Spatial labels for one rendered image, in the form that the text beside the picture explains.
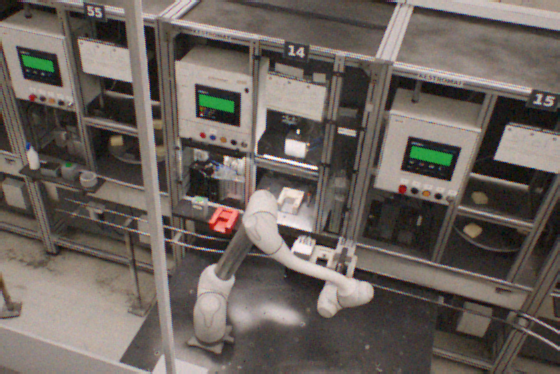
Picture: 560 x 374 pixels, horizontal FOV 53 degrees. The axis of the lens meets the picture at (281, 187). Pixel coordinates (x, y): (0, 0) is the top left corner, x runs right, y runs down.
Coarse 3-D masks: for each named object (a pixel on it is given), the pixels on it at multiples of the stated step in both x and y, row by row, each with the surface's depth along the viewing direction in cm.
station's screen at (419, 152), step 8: (416, 144) 267; (424, 144) 266; (416, 152) 269; (424, 152) 268; (432, 152) 267; (440, 152) 265; (448, 152) 264; (408, 160) 273; (416, 160) 272; (424, 160) 271; (432, 160) 269; (440, 160) 268; (448, 160) 267; (408, 168) 276; (416, 168) 275; (424, 168) 273; (432, 168) 272; (440, 168) 271; (448, 168) 269; (440, 176) 273
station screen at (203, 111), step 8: (208, 96) 287; (216, 96) 285; (224, 96) 284; (200, 112) 294; (208, 112) 293; (216, 112) 291; (224, 112) 290; (232, 112) 288; (224, 120) 293; (232, 120) 291
